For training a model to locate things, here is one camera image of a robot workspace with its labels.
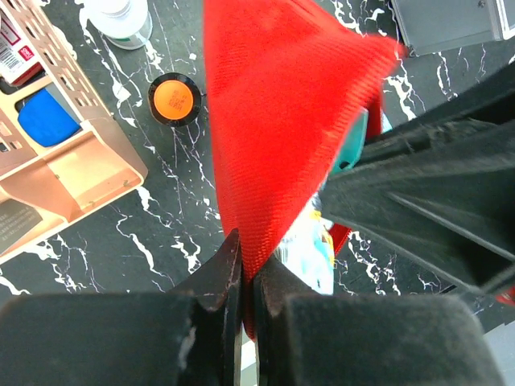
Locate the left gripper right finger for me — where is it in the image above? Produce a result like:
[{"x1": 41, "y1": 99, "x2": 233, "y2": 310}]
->
[{"x1": 253, "y1": 258, "x2": 504, "y2": 385}]

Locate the red first aid pouch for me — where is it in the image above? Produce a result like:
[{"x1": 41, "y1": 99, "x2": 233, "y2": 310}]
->
[{"x1": 203, "y1": 0, "x2": 407, "y2": 343}]

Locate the red white medicine box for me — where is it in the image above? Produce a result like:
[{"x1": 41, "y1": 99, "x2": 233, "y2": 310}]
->
[{"x1": 0, "y1": 11, "x2": 43, "y2": 86}]

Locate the orange plastic file organizer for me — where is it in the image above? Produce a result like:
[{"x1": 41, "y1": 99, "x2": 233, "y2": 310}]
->
[{"x1": 1, "y1": 1, "x2": 147, "y2": 261}]

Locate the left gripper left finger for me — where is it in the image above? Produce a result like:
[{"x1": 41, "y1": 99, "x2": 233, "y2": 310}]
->
[{"x1": 1, "y1": 231, "x2": 242, "y2": 385}]

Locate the brown syrup bottle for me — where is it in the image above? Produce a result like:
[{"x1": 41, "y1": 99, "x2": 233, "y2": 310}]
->
[{"x1": 147, "y1": 72, "x2": 202, "y2": 127}]

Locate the small bag of blue items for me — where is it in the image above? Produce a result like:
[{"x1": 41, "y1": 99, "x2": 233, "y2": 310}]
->
[{"x1": 274, "y1": 194, "x2": 335, "y2": 295}]

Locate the white pill bottle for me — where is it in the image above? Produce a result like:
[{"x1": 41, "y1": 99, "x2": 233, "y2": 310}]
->
[{"x1": 84, "y1": 0, "x2": 153, "y2": 51}]

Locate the blue item in organizer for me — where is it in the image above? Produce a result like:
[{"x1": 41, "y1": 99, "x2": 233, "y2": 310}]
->
[{"x1": 18, "y1": 84, "x2": 81, "y2": 147}]

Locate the grey metal medicine case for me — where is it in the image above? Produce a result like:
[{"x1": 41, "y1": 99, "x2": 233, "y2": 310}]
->
[{"x1": 391, "y1": 0, "x2": 514, "y2": 56}]

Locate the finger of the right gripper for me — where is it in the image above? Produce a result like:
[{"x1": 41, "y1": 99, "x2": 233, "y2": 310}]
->
[{"x1": 321, "y1": 76, "x2": 514, "y2": 294}]

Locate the medical gauze packet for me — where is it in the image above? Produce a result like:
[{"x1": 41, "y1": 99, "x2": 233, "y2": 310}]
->
[{"x1": 329, "y1": 108, "x2": 392, "y2": 176}]

